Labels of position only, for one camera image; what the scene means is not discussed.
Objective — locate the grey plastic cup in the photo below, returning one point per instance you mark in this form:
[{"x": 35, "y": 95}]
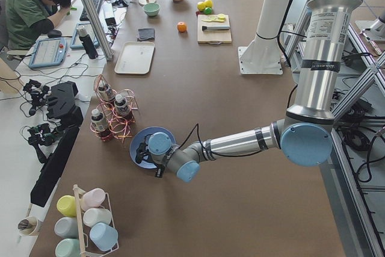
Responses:
[{"x": 66, "y": 227}]

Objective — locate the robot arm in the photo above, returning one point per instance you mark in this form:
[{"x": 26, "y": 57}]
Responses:
[{"x": 304, "y": 135}]

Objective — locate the seated person in green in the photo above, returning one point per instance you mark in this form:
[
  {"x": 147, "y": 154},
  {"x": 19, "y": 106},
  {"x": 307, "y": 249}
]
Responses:
[{"x": 26, "y": 20}]

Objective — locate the wooden cutting board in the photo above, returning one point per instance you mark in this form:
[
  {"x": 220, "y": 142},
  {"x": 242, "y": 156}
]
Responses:
[{"x": 213, "y": 37}]

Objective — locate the pink plastic cup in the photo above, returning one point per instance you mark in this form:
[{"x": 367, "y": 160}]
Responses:
[{"x": 92, "y": 199}]

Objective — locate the black spare gripper parts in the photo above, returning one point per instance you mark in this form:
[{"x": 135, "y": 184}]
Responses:
[{"x": 37, "y": 93}]

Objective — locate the blue plastic plate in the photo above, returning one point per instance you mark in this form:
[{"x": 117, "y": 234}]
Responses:
[{"x": 143, "y": 137}]

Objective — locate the paper cup with tools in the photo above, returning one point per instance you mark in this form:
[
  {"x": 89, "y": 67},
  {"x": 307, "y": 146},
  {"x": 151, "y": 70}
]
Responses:
[{"x": 29, "y": 226}]

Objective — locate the green lime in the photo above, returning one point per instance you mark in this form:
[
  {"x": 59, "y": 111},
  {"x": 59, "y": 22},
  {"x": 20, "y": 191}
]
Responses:
[{"x": 207, "y": 10}]

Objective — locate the aluminium frame post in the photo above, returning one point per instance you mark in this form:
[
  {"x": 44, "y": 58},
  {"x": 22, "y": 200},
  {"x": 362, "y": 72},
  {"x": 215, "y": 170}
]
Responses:
[{"x": 98, "y": 28}]

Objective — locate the copper wire bottle holder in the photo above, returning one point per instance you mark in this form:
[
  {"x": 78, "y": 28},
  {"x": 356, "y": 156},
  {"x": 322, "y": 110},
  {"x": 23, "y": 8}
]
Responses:
[{"x": 119, "y": 127}]

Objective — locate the sliced lemon pieces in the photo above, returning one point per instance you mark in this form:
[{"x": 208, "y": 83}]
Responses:
[{"x": 220, "y": 18}]

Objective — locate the blue teach pendant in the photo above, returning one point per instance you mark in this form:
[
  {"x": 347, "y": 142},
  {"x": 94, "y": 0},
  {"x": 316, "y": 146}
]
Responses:
[
  {"x": 75, "y": 43},
  {"x": 48, "y": 52}
]

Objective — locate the beige plastic tray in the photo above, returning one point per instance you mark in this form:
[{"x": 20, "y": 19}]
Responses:
[{"x": 135, "y": 58}]

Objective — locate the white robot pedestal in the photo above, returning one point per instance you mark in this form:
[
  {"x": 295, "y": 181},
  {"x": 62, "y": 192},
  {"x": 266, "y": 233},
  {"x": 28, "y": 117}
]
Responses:
[{"x": 262, "y": 55}]

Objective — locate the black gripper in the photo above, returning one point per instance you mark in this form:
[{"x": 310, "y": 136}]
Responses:
[{"x": 146, "y": 141}]

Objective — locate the black thermos bottle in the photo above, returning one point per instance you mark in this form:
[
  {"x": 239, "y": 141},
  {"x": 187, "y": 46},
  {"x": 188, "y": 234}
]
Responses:
[{"x": 87, "y": 42}]

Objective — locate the dark drink bottle middle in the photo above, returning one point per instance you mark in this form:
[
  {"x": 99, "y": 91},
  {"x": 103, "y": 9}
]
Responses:
[{"x": 121, "y": 106}]

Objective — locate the dark drink bottle front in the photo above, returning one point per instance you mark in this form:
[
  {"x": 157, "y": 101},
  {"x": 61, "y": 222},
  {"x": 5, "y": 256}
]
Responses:
[{"x": 99, "y": 121}]

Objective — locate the pale green plastic cup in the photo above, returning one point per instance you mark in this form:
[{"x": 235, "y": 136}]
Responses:
[{"x": 68, "y": 247}]

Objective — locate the dark drink bottle back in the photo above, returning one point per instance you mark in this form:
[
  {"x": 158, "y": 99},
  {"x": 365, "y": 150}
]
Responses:
[{"x": 106, "y": 92}]

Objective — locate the grey folded cloth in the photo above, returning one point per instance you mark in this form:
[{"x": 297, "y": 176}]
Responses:
[{"x": 146, "y": 34}]

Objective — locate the orange fruit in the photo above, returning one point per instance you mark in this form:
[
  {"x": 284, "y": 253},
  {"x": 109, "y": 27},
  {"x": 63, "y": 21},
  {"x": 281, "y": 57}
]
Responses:
[{"x": 182, "y": 27}]

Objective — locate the white plastic cup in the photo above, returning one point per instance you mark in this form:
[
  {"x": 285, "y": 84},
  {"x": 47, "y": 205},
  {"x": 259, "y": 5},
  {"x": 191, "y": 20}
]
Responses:
[{"x": 93, "y": 216}]

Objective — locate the yellow lemon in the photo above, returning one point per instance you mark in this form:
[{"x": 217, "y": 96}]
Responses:
[
  {"x": 201, "y": 6},
  {"x": 208, "y": 3}
]

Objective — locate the black computer mouse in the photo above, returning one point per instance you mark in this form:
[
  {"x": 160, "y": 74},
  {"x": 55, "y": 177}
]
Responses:
[{"x": 54, "y": 33}]

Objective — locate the light blue plastic cup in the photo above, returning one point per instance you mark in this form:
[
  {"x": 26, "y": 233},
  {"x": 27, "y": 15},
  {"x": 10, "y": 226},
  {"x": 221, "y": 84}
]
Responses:
[{"x": 104, "y": 236}]

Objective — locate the green ceramic bowl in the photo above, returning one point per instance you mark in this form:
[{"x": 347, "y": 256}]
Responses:
[{"x": 151, "y": 9}]

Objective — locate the black handled knife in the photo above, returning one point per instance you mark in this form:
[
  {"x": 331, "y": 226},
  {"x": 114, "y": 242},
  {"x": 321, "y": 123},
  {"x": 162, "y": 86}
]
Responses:
[{"x": 215, "y": 28}]

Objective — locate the yellow plastic cup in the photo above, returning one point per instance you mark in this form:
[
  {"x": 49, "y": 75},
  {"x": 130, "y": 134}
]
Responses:
[{"x": 66, "y": 205}]

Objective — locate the dark drink bottle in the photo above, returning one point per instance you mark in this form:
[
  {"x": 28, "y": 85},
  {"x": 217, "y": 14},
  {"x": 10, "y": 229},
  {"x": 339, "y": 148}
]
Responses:
[
  {"x": 106, "y": 92},
  {"x": 99, "y": 121},
  {"x": 121, "y": 106}
]

